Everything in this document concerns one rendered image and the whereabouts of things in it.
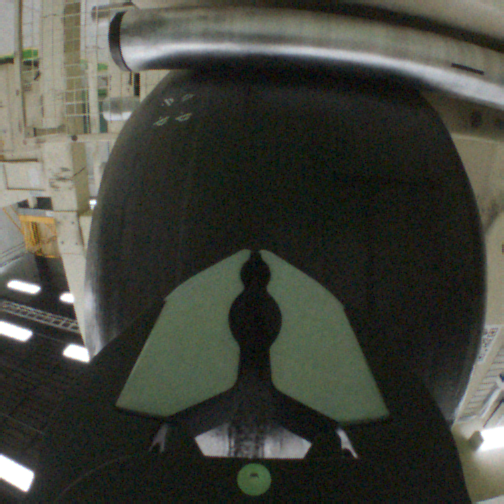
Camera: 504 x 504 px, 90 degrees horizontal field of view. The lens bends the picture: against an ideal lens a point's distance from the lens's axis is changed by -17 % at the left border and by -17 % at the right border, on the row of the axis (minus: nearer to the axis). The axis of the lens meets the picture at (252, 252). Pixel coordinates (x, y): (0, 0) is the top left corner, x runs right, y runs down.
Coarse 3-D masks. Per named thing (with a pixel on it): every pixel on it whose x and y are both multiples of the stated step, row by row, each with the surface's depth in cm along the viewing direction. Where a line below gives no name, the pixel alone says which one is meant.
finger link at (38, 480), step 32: (128, 352) 7; (96, 384) 6; (64, 416) 6; (96, 416) 6; (128, 416) 6; (64, 448) 5; (96, 448) 5; (128, 448) 5; (160, 448) 6; (32, 480) 4; (64, 480) 4
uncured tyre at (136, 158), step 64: (128, 128) 20; (192, 128) 17; (256, 128) 17; (320, 128) 17; (384, 128) 17; (128, 192) 16; (192, 192) 15; (256, 192) 15; (320, 192) 15; (384, 192) 16; (448, 192) 16; (128, 256) 15; (192, 256) 15; (320, 256) 15; (384, 256) 15; (448, 256) 15; (128, 320) 15; (256, 320) 14; (384, 320) 15; (448, 320) 15; (256, 384) 15; (448, 384) 15; (256, 448) 15
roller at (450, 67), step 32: (128, 32) 17; (160, 32) 17; (192, 32) 17; (224, 32) 17; (256, 32) 17; (288, 32) 17; (320, 32) 17; (352, 32) 17; (384, 32) 17; (416, 32) 17; (128, 64) 19; (160, 64) 19; (192, 64) 19; (224, 64) 19; (256, 64) 19; (288, 64) 19; (320, 64) 18; (352, 64) 18; (384, 64) 18; (416, 64) 17; (448, 64) 17; (480, 64) 17; (448, 96) 20; (480, 96) 19
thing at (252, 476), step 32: (192, 448) 5; (320, 448) 5; (96, 480) 4; (128, 480) 4; (160, 480) 4; (192, 480) 5; (224, 480) 5; (256, 480) 5; (288, 480) 5; (320, 480) 5; (352, 480) 5; (384, 480) 5
